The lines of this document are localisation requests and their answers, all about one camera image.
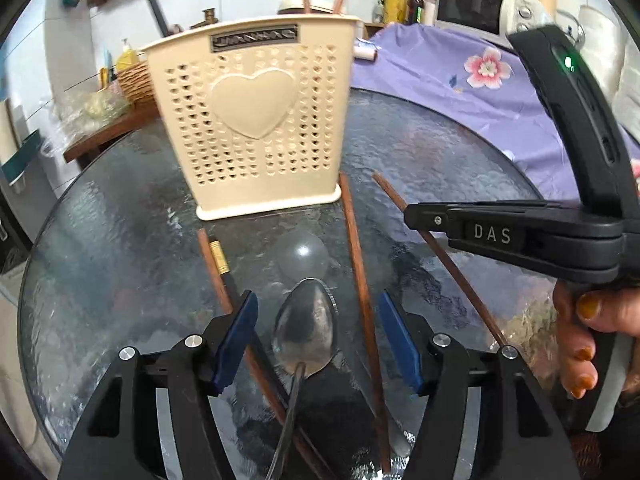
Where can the white microwave oven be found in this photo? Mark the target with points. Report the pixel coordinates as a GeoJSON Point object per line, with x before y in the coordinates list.
{"type": "Point", "coordinates": [470, 12]}

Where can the cream plastic utensil holder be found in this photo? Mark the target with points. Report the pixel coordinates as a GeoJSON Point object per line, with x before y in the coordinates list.
{"type": "Point", "coordinates": [252, 102]}

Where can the teal cup holder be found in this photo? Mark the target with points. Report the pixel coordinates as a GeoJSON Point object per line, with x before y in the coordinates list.
{"type": "Point", "coordinates": [22, 160]}

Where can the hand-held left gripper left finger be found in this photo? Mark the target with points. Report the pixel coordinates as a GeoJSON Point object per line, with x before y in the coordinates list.
{"type": "Point", "coordinates": [235, 345]}

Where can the gold-banded black chopstick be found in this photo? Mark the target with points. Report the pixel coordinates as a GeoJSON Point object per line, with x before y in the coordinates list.
{"type": "Point", "coordinates": [235, 285]}

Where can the white thermos jug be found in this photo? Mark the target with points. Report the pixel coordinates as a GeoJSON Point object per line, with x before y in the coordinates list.
{"type": "Point", "coordinates": [570, 27]}

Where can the person's right hand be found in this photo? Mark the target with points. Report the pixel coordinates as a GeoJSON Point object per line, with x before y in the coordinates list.
{"type": "Point", "coordinates": [570, 335]}

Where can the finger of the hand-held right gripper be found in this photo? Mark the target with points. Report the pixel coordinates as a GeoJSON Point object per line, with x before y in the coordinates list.
{"type": "Point", "coordinates": [500, 205]}
{"type": "Point", "coordinates": [427, 220]}

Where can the steel spoon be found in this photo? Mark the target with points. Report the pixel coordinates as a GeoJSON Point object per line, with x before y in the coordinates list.
{"type": "Point", "coordinates": [305, 330]}

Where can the wooden side table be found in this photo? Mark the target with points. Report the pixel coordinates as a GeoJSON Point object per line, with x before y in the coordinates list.
{"type": "Point", "coordinates": [110, 132]}

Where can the purple floral cloth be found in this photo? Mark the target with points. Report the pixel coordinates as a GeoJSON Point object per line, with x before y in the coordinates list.
{"type": "Point", "coordinates": [450, 110]}

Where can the yellow soap dispenser bottle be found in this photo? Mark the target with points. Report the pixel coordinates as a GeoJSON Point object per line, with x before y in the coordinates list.
{"type": "Point", "coordinates": [126, 55]}

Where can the brown glass bottle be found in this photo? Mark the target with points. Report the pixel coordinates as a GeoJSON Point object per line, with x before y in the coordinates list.
{"type": "Point", "coordinates": [416, 7]}

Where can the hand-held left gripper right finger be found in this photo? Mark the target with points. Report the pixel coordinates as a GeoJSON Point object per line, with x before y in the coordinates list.
{"type": "Point", "coordinates": [400, 340]}

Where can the wicker pattern basin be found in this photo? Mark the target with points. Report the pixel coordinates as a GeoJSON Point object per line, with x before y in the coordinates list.
{"type": "Point", "coordinates": [137, 82]}

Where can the clear plastic bag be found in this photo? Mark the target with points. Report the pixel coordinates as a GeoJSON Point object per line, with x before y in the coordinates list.
{"type": "Point", "coordinates": [95, 107]}

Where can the white lint roller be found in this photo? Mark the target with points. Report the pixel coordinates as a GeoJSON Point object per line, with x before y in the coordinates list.
{"type": "Point", "coordinates": [365, 51]}

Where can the bronze faucet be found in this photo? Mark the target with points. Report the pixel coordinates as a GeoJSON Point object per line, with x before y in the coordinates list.
{"type": "Point", "coordinates": [206, 17]}

